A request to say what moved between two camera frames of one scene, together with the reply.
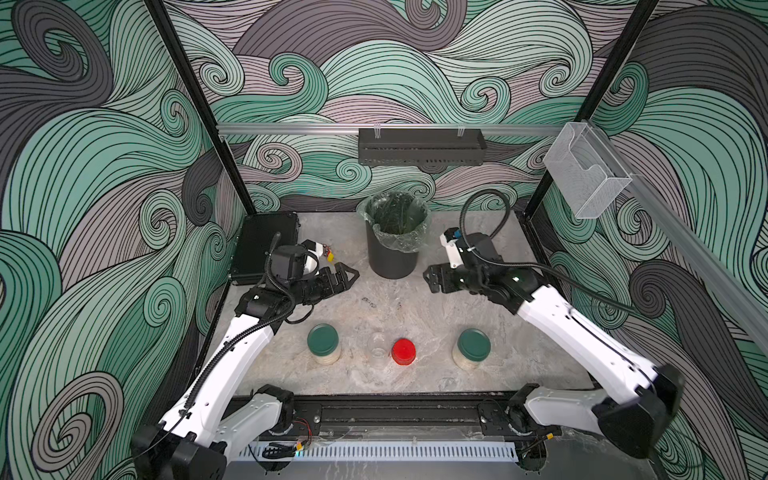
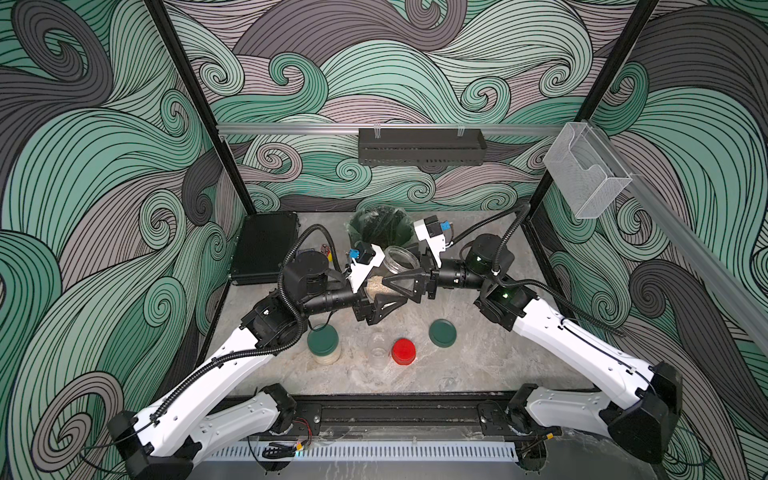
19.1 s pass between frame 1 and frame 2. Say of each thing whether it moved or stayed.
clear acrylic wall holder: stayed
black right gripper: stayed
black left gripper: moved
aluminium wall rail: stayed
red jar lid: stayed
